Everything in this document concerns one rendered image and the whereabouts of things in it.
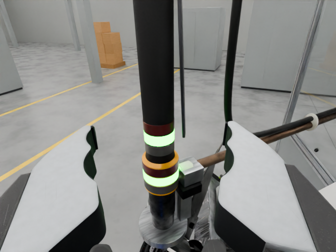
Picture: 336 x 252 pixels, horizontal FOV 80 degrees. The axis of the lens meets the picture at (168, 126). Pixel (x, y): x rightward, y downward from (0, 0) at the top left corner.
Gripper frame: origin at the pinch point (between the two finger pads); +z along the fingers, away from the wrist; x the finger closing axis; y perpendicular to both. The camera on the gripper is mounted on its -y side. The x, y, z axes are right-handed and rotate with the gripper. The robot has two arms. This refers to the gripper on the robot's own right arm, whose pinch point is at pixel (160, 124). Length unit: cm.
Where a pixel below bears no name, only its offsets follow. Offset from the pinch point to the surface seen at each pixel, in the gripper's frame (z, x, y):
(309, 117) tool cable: 20.2, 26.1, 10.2
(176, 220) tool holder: 7.6, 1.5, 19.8
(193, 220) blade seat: 25, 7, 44
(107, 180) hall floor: 173, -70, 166
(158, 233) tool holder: 5.8, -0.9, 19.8
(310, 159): 79, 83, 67
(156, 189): 5.8, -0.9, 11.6
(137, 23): 6.9, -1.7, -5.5
